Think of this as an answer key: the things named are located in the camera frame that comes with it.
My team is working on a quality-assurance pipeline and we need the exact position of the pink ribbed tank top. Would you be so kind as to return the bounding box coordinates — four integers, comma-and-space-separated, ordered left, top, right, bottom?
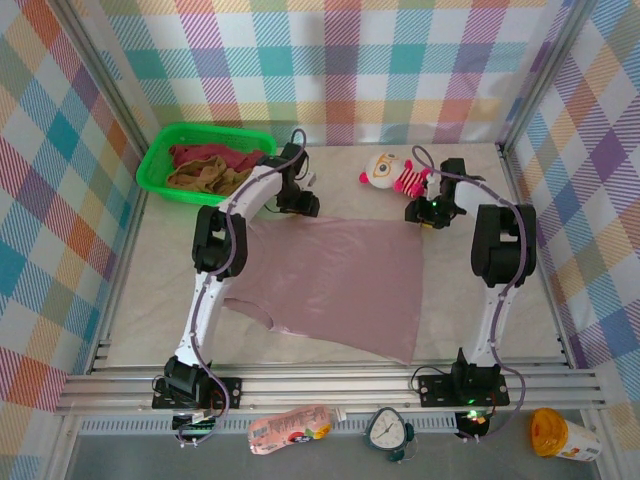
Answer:
223, 215, 426, 365

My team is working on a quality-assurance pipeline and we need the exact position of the tan tank top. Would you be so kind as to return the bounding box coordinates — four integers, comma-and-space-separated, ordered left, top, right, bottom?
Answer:
167, 154, 254, 195

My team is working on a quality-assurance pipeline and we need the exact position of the dark red tank top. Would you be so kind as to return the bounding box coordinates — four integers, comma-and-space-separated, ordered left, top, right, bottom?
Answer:
168, 143, 264, 172

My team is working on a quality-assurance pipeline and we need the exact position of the plush toy with glasses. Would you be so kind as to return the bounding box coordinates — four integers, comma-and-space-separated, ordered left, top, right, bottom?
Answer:
357, 152, 435, 200

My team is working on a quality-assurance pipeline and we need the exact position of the green plastic basket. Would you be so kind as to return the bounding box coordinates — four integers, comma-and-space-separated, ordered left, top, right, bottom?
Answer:
136, 122, 278, 206

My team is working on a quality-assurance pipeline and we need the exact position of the small green alarm clock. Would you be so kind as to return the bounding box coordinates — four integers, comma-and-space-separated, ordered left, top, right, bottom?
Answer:
363, 406, 416, 464

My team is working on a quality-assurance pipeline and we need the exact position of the pink drink bottle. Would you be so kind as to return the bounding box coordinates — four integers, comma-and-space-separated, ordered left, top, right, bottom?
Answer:
248, 404, 349, 456

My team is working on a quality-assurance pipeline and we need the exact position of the orange lidded jar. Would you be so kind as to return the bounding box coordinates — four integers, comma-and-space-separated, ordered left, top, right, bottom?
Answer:
529, 407, 601, 460

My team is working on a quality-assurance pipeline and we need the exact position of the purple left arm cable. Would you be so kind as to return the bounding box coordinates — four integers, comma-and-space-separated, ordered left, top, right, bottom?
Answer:
174, 128, 309, 449

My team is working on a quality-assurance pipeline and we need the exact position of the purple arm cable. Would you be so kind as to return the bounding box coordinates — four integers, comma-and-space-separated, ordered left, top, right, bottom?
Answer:
412, 144, 526, 444
174, 128, 309, 449

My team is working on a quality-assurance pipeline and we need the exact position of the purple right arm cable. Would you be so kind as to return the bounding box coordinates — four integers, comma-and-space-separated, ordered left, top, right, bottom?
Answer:
412, 144, 526, 444

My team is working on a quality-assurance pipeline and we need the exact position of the aluminium side rail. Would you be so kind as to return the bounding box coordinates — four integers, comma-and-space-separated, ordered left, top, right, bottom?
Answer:
497, 142, 576, 371
87, 144, 151, 376

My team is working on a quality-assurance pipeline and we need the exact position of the aluminium frame post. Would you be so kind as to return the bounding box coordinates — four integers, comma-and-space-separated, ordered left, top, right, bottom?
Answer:
497, 0, 599, 156
49, 0, 151, 149

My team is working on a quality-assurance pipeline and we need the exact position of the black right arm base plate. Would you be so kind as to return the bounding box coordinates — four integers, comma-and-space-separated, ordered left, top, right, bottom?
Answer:
417, 372, 511, 408

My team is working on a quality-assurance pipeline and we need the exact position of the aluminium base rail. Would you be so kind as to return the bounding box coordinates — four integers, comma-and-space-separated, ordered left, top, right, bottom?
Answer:
53, 357, 606, 416

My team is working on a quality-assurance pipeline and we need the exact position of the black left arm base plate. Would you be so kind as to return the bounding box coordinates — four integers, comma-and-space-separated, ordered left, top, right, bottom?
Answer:
152, 377, 243, 411

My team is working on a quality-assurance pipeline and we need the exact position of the white slotted cable duct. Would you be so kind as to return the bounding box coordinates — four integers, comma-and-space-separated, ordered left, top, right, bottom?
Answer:
79, 417, 459, 435

